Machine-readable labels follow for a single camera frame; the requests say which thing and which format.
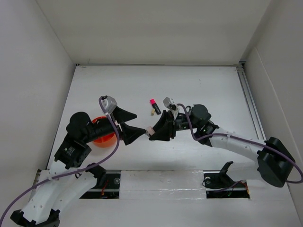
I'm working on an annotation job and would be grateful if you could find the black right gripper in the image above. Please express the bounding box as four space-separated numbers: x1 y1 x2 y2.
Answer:
148 110 200 142

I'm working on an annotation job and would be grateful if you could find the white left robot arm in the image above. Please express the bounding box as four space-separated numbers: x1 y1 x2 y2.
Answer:
10 105 145 227

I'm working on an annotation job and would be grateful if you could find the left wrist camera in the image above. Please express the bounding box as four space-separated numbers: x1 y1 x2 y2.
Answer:
98 96 117 114

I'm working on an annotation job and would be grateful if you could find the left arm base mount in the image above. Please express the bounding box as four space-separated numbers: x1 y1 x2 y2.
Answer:
81 172 121 200

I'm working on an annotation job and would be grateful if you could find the aluminium rail right side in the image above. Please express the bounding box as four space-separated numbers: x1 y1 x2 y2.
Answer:
235 61 266 140

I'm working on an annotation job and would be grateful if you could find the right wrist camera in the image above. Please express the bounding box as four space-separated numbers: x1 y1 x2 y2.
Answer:
163 97 179 119

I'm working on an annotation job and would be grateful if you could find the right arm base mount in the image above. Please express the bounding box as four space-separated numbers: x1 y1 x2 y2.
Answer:
202 174 250 199

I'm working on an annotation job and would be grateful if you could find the rose gold stapler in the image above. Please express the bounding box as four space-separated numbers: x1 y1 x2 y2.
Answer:
145 126 155 138

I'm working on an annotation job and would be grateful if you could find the orange round divided container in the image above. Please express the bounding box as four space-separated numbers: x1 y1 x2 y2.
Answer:
92 116 117 148

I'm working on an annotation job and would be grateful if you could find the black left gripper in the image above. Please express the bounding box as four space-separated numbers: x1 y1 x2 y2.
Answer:
84 105 146 143

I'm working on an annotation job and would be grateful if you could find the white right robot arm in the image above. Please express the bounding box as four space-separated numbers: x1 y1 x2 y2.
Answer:
147 104 298 191

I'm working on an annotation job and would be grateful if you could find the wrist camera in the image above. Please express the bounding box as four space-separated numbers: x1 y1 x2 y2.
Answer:
98 96 117 114
163 97 179 119

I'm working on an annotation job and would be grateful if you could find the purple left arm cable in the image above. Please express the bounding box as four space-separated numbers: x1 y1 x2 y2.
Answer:
4 96 121 216

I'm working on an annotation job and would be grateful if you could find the pink black highlighter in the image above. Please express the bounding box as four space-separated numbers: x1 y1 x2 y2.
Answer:
150 99 161 115

